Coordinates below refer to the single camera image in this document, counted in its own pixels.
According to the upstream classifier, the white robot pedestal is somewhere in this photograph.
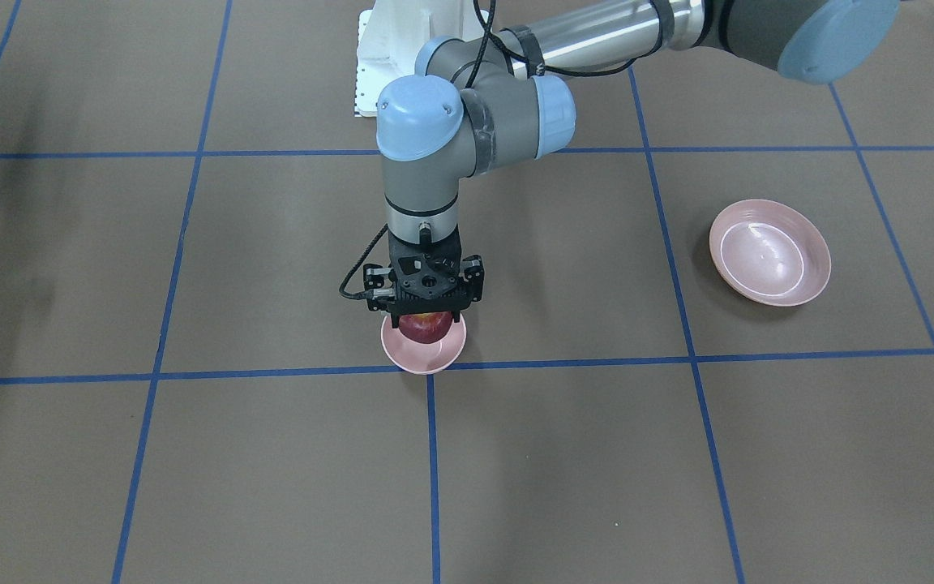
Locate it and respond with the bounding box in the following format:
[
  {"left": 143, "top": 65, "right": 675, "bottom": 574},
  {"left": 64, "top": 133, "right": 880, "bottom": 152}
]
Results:
[{"left": 353, "top": 1, "right": 482, "bottom": 118}]

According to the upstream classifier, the pink plate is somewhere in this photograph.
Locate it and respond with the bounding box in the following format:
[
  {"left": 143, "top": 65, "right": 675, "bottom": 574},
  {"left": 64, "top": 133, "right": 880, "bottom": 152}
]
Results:
[{"left": 709, "top": 199, "right": 833, "bottom": 307}]

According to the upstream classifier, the red apple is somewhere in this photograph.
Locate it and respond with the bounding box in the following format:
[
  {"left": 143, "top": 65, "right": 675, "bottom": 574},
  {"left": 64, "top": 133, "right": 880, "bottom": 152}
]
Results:
[{"left": 396, "top": 311, "right": 453, "bottom": 345}]

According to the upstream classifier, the pink bowl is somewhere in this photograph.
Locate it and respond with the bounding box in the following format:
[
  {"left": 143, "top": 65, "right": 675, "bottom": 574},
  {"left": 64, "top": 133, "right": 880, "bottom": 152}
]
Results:
[{"left": 379, "top": 316, "right": 468, "bottom": 375}]

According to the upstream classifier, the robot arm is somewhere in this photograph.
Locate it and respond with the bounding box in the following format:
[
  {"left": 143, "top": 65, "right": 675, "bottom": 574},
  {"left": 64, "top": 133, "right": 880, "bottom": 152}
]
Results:
[{"left": 340, "top": 1, "right": 900, "bottom": 320}]

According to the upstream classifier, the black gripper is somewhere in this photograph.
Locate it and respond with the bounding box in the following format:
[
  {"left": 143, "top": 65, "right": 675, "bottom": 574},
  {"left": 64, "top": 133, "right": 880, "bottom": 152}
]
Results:
[{"left": 363, "top": 230, "right": 485, "bottom": 316}]

